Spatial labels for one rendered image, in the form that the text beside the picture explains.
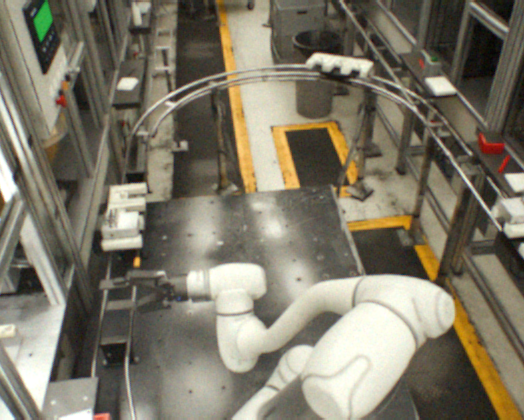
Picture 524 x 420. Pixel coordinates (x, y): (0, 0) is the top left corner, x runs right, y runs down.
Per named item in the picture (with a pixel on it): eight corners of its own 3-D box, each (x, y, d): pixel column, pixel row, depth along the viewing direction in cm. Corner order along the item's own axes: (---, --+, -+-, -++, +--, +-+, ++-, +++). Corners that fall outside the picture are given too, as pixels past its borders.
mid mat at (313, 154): (369, 194, 354) (369, 193, 353) (288, 202, 350) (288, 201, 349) (336, 121, 431) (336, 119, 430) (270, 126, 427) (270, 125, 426)
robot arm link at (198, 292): (207, 261, 145) (186, 263, 144) (208, 286, 138) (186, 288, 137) (210, 284, 150) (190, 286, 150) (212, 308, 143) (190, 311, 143)
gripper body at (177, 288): (190, 287, 149) (158, 291, 148) (187, 266, 144) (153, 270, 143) (191, 307, 143) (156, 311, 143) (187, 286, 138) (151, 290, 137)
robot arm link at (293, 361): (342, 397, 159) (347, 353, 145) (305, 442, 149) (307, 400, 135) (299, 367, 168) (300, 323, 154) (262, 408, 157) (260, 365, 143)
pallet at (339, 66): (305, 76, 317) (306, 61, 311) (314, 67, 327) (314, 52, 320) (364, 87, 305) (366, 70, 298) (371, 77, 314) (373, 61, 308)
